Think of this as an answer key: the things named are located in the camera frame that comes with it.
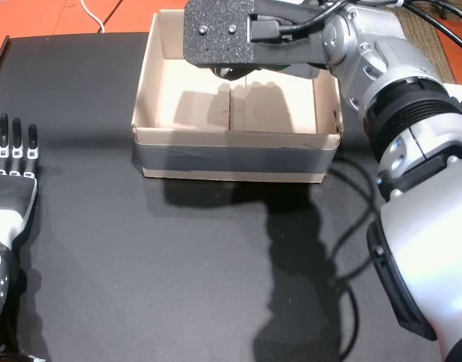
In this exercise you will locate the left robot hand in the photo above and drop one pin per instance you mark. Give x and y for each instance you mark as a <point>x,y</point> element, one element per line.
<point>10,196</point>

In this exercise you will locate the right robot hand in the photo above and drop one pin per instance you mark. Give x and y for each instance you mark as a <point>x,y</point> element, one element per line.
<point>291,53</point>

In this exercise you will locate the open cardboard box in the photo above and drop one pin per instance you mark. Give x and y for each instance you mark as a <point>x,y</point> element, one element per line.
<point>234,158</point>

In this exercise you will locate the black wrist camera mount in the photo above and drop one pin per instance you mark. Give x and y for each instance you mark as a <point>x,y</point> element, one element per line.
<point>215,34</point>

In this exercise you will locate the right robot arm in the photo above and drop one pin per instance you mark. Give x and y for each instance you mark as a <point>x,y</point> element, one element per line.
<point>415,151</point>

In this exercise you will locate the white side table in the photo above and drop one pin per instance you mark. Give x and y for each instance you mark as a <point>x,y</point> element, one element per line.
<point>460,94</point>

